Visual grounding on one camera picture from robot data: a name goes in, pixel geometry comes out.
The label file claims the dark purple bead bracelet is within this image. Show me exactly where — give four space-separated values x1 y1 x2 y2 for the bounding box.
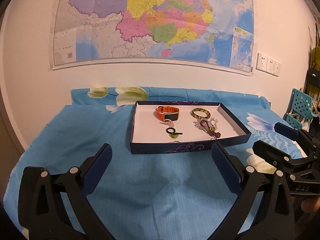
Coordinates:
199 119 222 138

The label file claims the black ring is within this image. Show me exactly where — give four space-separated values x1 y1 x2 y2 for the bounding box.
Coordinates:
165 127 184 136

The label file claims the pink hair clip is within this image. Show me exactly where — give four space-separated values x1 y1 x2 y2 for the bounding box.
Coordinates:
161 119 175 128

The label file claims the person's right hand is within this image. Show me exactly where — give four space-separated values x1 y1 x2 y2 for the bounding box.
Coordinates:
291 196 320 213

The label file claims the teal plastic basket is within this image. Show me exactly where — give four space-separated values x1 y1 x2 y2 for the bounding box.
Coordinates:
284 88 317 131

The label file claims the black hanging bag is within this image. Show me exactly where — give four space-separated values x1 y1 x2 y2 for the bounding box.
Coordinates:
306 68 320 95

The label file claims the yellow hanging coat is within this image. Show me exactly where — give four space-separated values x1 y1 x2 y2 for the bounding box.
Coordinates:
309 46 320 70

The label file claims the gold tortoise bangle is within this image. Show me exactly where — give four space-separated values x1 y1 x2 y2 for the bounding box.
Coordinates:
190 108 211 120

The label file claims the orange smart watch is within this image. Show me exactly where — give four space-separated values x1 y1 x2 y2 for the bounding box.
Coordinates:
156 106 180 121

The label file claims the dark blue tray box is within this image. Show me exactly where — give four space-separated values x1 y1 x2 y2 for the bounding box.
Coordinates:
130 101 251 154

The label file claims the white wall socket panel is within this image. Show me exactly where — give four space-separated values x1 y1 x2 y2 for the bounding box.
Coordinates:
255 53 281 77

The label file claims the colourful wall map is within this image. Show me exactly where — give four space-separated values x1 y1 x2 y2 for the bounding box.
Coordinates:
52 0 254 75

